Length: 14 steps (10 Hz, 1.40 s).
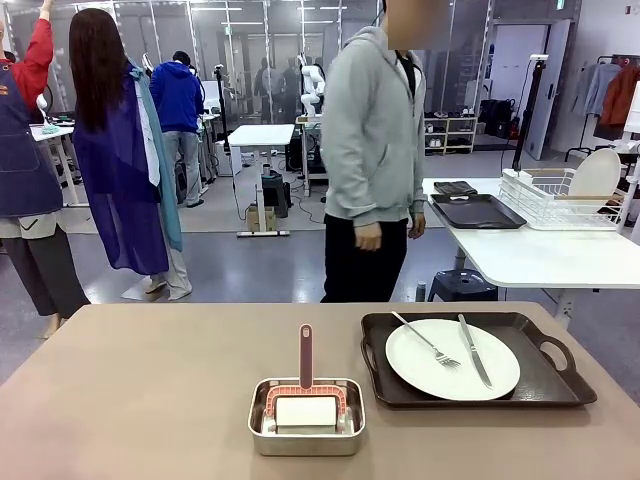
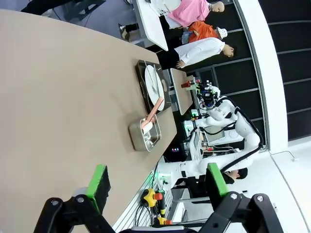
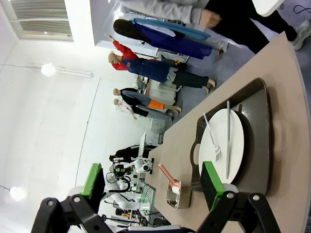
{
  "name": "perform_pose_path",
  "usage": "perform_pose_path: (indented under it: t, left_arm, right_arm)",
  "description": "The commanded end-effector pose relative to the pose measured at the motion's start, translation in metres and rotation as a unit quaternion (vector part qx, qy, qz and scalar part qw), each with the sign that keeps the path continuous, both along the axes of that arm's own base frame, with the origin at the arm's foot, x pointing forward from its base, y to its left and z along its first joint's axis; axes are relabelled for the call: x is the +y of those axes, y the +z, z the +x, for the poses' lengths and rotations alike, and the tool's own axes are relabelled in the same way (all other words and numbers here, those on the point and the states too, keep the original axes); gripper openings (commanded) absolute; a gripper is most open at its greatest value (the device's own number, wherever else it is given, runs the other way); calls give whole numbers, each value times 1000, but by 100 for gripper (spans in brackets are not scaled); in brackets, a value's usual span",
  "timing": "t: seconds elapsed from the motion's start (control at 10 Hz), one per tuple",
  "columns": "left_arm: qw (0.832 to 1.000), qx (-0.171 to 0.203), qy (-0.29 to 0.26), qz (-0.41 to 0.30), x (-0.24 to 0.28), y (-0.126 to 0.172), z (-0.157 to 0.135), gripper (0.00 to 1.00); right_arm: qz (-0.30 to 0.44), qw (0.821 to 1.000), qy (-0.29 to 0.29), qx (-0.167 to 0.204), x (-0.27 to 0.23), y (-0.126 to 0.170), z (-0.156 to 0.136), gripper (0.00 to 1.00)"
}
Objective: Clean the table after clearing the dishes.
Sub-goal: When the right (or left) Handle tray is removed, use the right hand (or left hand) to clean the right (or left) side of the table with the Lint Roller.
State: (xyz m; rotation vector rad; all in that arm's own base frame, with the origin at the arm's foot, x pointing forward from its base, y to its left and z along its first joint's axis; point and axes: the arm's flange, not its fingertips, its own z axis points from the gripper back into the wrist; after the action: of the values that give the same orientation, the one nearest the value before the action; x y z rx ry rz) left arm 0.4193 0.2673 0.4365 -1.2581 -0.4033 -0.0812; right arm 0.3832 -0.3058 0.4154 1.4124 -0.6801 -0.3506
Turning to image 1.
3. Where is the person's right hand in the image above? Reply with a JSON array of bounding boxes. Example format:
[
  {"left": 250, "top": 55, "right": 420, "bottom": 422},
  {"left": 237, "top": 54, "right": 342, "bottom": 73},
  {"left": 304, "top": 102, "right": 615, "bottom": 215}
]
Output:
[{"left": 355, "top": 222, "right": 384, "bottom": 253}]

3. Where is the silver metal fork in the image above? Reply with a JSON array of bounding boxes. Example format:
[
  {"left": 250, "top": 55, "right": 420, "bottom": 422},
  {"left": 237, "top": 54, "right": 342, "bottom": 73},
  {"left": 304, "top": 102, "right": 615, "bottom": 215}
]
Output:
[{"left": 390, "top": 310, "right": 462, "bottom": 372}]

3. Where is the silver metal table knife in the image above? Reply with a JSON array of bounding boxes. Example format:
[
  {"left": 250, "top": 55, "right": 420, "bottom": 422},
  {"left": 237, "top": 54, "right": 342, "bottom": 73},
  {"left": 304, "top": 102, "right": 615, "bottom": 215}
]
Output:
[{"left": 457, "top": 313, "right": 494, "bottom": 389}]

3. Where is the white round dinner plate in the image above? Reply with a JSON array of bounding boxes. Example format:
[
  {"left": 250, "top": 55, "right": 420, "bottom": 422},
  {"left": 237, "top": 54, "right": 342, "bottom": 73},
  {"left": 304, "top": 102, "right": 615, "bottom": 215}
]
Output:
[{"left": 384, "top": 318, "right": 522, "bottom": 402}]

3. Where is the dark brown handled serving tray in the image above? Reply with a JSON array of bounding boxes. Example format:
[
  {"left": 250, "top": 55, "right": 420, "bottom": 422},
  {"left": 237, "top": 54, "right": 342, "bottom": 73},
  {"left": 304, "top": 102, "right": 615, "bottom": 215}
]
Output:
[{"left": 360, "top": 311, "right": 599, "bottom": 411}]

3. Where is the person's right forearm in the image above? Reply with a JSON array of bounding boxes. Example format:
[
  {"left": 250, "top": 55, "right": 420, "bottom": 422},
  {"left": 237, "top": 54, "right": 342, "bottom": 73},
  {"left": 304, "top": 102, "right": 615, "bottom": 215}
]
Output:
[{"left": 343, "top": 164, "right": 384, "bottom": 231}]

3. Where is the person's left forearm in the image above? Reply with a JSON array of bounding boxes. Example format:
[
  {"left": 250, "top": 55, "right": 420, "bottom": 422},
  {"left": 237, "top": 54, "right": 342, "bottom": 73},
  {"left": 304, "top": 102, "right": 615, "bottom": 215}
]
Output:
[{"left": 407, "top": 164, "right": 428, "bottom": 217}]

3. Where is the folded dark cloth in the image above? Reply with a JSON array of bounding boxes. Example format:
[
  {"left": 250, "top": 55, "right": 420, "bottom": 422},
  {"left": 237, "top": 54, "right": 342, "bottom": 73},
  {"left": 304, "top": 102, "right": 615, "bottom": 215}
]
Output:
[{"left": 433, "top": 180, "right": 479, "bottom": 197}]

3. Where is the flat black tray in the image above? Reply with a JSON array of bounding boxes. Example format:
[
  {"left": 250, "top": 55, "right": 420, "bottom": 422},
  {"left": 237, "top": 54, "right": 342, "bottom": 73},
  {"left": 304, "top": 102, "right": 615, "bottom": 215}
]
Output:
[{"left": 430, "top": 192, "right": 529, "bottom": 231}]

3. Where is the black metal stool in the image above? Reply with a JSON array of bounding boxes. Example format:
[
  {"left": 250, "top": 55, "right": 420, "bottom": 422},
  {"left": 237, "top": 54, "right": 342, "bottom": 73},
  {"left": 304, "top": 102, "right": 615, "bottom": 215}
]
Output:
[{"left": 428, "top": 269, "right": 500, "bottom": 303}]

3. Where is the white shoe rack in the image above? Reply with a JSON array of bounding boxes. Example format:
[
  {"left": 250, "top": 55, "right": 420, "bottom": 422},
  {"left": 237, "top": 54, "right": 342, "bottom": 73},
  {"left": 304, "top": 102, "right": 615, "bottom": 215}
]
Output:
[{"left": 423, "top": 114, "right": 479, "bottom": 157}]

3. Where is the dark green stool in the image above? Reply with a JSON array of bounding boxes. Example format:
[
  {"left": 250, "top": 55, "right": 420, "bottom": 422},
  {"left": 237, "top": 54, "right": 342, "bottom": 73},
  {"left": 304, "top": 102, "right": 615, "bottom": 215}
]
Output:
[{"left": 261, "top": 169, "right": 292, "bottom": 219}]

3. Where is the cardboard box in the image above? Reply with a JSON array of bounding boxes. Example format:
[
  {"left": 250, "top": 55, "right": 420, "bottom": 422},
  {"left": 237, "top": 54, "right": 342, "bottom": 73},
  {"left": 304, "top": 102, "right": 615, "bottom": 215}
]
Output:
[{"left": 245, "top": 205, "right": 277, "bottom": 234}]

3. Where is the person in grey hoodie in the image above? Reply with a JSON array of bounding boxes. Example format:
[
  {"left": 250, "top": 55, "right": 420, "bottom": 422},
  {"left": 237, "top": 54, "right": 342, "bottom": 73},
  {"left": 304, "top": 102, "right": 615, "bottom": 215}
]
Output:
[{"left": 319, "top": 0, "right": 442, "bottom": 304}]

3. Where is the large white side table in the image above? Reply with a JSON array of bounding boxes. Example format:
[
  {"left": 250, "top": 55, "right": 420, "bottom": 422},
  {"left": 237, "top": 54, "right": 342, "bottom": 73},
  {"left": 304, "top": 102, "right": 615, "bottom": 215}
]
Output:
[{"left": 422, "top": 176, "right": 640, "bottom": 331}]

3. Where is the white background desk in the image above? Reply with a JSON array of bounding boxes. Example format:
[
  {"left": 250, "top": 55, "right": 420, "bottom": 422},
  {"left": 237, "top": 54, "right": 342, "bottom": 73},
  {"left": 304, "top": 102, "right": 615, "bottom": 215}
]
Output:
[{"left": 228, "top": 123, "right": 297, "bottom": 239}]

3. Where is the white plate in rack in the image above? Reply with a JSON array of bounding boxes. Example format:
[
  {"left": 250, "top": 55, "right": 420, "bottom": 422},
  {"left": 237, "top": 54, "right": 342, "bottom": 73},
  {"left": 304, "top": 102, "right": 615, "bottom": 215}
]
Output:
[{"left": 569, "top": 147, "right": 623, "bottom": 199}]

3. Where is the rectangular stainless steel tin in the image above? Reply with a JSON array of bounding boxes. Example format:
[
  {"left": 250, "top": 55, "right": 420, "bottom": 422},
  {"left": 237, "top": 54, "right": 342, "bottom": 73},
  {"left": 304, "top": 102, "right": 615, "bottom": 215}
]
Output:
[{"left": 247, "top": 376, "right": 367, "bottom": 458}]

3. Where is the hanging grey garment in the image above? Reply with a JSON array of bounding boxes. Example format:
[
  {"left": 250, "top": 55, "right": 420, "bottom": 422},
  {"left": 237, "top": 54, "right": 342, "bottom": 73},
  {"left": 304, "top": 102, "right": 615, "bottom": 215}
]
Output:
[{"left": 573, "top": 61, "right": 622, "bottom": 119}]

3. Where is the person in blue jacket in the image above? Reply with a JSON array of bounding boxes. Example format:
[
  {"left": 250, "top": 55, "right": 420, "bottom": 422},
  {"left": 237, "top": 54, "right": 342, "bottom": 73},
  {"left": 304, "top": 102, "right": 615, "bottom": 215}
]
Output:
[{"left": 149, "top": 49, "right": 207, "bottom": 209}]

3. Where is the hanging orange jacket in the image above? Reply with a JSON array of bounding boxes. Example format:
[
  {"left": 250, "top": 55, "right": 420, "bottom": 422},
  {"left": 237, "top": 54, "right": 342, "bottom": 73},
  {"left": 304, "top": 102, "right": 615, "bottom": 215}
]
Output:
[{"left": 599, "top": 63, "right": 640, "bottom": 127}]

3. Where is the long haired mannequin blue robe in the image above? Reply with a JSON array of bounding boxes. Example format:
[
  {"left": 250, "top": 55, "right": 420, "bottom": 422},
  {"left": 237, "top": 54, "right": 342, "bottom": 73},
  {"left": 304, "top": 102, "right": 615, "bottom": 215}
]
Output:
[{"left": 68, "top": 7, "right": 194, "bottom": 302}]

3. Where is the mannequin with denim apron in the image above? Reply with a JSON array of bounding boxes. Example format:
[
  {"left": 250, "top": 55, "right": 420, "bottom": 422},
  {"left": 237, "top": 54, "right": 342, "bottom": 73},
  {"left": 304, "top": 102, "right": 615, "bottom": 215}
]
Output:
[{"left": 0, "top": 0, "right": 92, "bottom": 341}]

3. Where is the white wire dish rack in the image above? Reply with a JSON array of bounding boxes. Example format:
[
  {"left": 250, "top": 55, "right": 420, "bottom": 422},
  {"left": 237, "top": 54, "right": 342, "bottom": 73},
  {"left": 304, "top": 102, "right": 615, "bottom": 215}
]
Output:
[{"left": 499, "top": 166, "right": 627, "bottom": 232}]

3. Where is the black camera stand pole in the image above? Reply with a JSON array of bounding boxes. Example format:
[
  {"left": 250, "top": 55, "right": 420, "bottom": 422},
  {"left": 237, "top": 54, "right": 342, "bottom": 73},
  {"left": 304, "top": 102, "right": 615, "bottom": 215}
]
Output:
[{"left": 511, "top": 53, "right": 550, "bottom": 174}]

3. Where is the pink handled lint roller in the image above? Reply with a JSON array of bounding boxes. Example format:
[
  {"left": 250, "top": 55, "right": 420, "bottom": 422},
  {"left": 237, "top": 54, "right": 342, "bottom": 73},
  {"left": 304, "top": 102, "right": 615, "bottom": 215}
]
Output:
[{"left": 265, "top": 323, "right": 349, "bottom": 435}]

